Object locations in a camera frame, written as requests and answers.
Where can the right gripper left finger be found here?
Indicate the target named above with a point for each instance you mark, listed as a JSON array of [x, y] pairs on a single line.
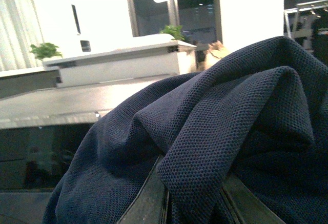
[[151, 204]]

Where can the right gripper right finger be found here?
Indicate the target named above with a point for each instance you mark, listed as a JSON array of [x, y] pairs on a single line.
[[243, 205]]

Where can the navy blue mesh garment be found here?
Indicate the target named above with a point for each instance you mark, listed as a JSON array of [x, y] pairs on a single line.
[[260, 113]]

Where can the dark grey washing machine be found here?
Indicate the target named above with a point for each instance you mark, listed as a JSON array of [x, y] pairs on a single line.
[[33, 160]]

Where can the metal clothes rack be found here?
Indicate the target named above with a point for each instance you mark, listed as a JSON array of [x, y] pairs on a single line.
[[306, 23]]

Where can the white reception counter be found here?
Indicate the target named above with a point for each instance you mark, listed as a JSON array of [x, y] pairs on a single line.
[[82, 89]]

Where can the green potted plant right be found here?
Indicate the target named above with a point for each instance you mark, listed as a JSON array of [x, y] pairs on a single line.
[[174, 31]]

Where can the green potted plant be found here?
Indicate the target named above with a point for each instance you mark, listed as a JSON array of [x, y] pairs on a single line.
[[174, 31], [45, 50]]

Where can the green potted plant left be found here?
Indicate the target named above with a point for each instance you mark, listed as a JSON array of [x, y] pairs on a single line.
[[45, 50]]

